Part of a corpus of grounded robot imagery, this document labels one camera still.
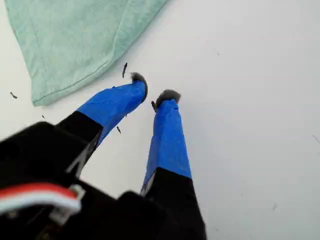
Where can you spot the mint green t-shirt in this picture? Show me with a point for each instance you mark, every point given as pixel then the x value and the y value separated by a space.
pixel 70 45

